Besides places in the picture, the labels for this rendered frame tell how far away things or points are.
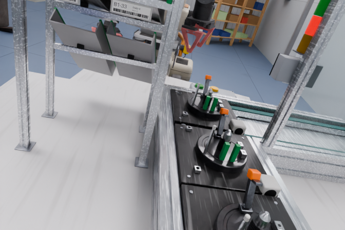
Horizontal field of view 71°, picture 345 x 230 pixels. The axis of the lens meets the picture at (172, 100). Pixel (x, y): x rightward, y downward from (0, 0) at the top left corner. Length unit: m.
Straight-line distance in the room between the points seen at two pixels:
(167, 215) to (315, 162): 0.60
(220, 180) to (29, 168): 0.48
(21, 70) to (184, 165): 0.44
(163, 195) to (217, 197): 0.12
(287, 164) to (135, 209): 0.53
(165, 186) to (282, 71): 0.46
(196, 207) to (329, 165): 0.59
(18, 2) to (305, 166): 0.93
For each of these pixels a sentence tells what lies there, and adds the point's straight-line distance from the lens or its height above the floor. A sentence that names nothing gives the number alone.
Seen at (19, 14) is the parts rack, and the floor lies 1.22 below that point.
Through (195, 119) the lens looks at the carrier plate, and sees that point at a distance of 0.81.
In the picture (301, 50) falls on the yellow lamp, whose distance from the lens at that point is 0.77.
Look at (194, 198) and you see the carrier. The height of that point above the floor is 0.97.
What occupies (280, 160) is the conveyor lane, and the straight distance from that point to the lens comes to 0.90.
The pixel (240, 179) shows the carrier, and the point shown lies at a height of 0.97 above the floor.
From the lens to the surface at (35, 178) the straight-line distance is 0.70.
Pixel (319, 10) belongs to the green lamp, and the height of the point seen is 1.37.
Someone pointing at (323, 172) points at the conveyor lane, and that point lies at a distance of 1.02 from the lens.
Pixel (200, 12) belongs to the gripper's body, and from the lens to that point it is 0.77.
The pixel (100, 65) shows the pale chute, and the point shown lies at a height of 1.04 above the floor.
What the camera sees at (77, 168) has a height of 0.86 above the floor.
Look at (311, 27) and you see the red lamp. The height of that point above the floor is 1.33.
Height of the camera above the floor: 1.36
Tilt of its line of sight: 26 degrees down
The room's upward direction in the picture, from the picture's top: 15 degrees clockwise
